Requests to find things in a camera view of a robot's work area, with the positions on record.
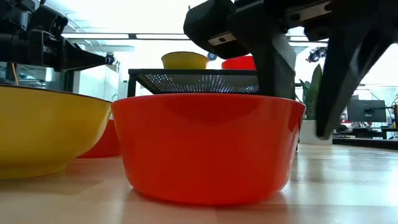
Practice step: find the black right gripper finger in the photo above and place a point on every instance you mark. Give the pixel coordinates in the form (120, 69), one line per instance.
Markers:
(275, 68)
(348, 77)

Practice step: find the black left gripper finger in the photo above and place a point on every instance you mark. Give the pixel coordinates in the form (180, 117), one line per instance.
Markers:
(81, 57)

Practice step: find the red plastic bowl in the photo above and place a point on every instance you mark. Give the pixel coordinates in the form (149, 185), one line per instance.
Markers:
(205, 149)
(237, 63)
(107, 143)

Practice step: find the yellow bowl with blue floral inside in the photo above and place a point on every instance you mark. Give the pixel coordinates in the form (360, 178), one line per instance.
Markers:
(185, 61)
(43, 130)

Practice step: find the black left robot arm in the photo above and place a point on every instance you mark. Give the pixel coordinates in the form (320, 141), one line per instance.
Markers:
(11, 12)

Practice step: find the black computer monitor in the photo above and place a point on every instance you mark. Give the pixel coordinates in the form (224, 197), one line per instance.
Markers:
(367, 110)

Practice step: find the green leafy plant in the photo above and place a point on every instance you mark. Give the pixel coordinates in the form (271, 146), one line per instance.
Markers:
(312, 93)

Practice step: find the black perforated metal shelf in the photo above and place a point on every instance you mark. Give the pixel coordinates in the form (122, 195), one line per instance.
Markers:
(192, 82)

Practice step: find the black office desk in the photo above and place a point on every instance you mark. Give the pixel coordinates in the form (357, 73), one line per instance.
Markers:
(363, 140)

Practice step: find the white planter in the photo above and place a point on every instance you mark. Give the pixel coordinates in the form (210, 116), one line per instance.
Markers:
(309, 132)

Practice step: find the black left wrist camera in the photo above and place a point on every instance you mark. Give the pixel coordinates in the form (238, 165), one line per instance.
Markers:
(51, 21)

